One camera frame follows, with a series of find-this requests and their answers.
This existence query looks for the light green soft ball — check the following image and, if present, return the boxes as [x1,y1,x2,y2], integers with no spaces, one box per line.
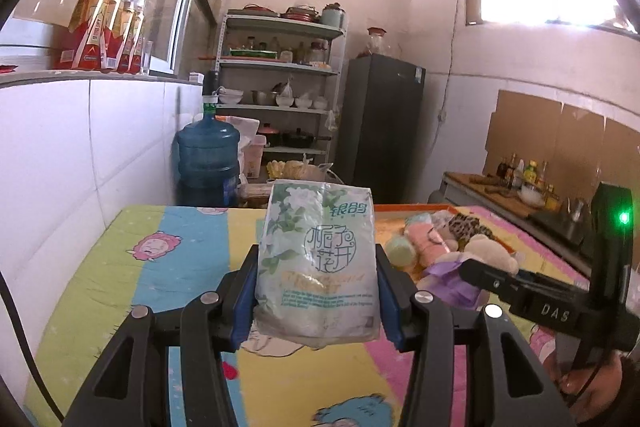
[384,234,417,269]

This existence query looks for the floral tissue pack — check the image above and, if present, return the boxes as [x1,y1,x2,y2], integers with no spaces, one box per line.
[252,179,381,349]

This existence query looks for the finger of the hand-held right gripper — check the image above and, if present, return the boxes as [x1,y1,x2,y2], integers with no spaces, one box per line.
[459,258,592,334]

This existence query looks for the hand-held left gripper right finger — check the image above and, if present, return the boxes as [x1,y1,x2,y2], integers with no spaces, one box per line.
[374,244,576,427]

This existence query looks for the black cable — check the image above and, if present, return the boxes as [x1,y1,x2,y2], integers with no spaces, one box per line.
[0,272,66,424]

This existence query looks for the beige and purple plush toy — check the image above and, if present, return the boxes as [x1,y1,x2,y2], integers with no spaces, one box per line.
[415,234,521,309]

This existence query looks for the plastic bag of yellow fruit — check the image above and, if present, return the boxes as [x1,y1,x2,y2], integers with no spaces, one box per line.
[266,154,334,182]

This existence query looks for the blue water jug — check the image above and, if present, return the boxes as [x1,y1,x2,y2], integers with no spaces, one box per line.
[176,117,242,208]

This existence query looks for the glass jar with red lid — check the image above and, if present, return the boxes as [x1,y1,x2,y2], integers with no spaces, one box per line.
[367,27,387,56]

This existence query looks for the white sack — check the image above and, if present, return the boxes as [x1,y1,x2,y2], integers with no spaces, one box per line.
[225,117,261,142]

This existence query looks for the teal canister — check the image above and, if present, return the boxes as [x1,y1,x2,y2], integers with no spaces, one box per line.
[321,3,346,29]

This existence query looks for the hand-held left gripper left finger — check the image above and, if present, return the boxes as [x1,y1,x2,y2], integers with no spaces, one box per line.
[62,244,262,427]

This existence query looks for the colourful printed blanket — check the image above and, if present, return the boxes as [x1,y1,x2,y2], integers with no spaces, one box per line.
[25,204,591,427]

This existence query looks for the grey metal shelf rack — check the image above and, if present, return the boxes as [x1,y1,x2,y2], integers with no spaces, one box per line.
[216,9,348,180]

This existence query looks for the dark grey fridge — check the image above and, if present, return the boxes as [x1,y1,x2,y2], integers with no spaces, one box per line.
[336,55,427,204]

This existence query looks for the wall cable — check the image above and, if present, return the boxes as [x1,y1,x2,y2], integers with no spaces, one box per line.
[439,0,464,118]

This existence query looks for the leopard print cloth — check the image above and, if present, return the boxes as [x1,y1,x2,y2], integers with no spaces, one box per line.
[447,213,496,244]

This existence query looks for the black wok pan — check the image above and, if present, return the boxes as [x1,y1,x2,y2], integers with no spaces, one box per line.
[282,129,332,148]

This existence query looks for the black pot with red lid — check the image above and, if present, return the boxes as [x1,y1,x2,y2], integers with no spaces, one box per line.
[257,123,282,146]

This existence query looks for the red stacked pots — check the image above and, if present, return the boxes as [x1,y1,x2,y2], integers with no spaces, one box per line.
[281,6,321,22]

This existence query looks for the white bowl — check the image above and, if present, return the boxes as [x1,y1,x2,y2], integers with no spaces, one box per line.
[520,184,546,208]

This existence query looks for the brown cardboard sheet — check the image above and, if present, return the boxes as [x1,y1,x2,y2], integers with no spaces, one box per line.
[482,89,563,168]
[560,103,606,188]
[602,117,640,208]

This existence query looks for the water jug pump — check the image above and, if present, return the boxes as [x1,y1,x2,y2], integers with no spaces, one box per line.
[201,71,221,118]

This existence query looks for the person's right hand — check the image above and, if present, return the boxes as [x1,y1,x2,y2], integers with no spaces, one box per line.
[542,351,627,426]

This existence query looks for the group of condiment bottles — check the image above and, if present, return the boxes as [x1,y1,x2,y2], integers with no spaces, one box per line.
[495,154,561,212]

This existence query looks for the wooden cutting board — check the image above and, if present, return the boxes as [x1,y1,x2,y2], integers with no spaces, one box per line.
[445,172,531,218]

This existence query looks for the kitchen counter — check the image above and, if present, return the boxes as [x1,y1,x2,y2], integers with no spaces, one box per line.
[442,172,601,268]

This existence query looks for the pink plastic container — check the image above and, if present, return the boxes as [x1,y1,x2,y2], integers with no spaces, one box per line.
[241,135,266,180]

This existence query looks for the orange cardboard box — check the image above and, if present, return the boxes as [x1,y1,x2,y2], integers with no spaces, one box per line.
[372,203,516,260]

